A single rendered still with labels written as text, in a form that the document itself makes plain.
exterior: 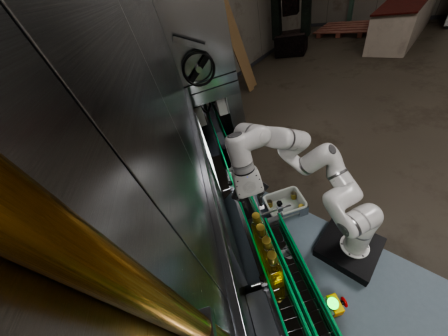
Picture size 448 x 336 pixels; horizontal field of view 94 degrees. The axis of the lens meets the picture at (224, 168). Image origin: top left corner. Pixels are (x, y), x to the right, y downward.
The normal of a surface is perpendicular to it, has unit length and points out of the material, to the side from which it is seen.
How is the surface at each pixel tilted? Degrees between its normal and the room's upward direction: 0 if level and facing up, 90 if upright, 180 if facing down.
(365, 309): 0
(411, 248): 0
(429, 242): 0
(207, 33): 90
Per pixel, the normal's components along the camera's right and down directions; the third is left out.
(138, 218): 0.95, -0.31
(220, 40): 0.22, 0.64
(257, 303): -0.22, -0.70
